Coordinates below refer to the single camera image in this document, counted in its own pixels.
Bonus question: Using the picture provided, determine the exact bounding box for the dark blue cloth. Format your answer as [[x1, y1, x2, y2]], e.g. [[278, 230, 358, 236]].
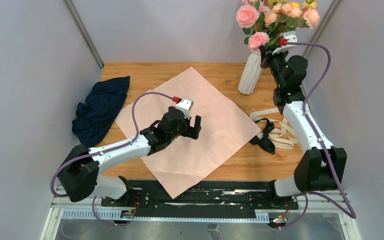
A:
[[71, 76, 131, 148]]

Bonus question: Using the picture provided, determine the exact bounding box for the aluminium frame rail front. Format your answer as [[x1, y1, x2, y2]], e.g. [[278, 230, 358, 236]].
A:
[[40, 179, 361, 240]]

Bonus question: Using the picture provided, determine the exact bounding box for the aluminium frame post left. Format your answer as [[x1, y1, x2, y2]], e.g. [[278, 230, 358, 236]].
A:
[[62, 0, 104, 71]]

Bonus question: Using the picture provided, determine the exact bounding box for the black printed ribbon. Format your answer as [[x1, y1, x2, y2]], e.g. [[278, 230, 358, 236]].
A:
[[249, 118, 276, 155]]

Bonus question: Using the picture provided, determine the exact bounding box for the peach rose stem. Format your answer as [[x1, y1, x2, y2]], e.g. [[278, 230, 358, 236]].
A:
[[263, 2, 321, 47]]

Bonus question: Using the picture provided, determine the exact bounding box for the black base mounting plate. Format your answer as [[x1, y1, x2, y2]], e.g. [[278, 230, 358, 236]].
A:
[[69, 178, 335, 221]]

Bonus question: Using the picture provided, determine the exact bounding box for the pink paper flower wrap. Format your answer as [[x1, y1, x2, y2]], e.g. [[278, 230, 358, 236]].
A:
[[115, 67, 260, 198]]

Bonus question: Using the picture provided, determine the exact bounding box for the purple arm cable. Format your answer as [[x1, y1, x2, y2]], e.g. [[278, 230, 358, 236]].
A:
[[279, 41, 358, 229], [50, 91, 181, 229]]

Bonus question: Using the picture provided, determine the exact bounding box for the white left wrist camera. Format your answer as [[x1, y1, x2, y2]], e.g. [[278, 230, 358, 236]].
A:
[[175, 97, 194, 120]]

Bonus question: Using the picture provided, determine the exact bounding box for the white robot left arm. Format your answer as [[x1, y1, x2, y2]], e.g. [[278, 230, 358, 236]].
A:
[[56, 106, 202, 207]]

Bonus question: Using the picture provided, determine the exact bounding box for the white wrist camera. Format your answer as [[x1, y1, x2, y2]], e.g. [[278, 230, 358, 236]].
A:
[[175, 97, 194, 120], [271, 30, 298, 55]]

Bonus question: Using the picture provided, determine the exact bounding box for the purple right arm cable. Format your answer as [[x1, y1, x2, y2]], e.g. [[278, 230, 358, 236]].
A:
[[279, 41, 358, 229]]

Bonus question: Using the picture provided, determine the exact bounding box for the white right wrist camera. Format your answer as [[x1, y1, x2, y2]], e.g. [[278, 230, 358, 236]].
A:
[[271, 30, 298, 55]]

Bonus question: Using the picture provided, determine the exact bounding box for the white printed ribbon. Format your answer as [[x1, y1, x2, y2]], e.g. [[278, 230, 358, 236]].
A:
[[249, 107, 300, 150]]

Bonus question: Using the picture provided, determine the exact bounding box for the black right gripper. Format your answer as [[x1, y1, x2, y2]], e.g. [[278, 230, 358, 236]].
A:
[[260, 44, 290, 88]]

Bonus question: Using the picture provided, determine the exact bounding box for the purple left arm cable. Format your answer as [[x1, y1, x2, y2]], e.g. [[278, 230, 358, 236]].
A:
[[50, 91, 181, 229]]

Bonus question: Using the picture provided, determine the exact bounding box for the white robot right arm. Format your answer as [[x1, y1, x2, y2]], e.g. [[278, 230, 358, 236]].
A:
[[260, 45, 347, 209]]

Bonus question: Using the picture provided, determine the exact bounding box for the white ribbed vase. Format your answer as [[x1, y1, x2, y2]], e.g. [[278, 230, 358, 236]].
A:
[[238, 52, 262, 95]]

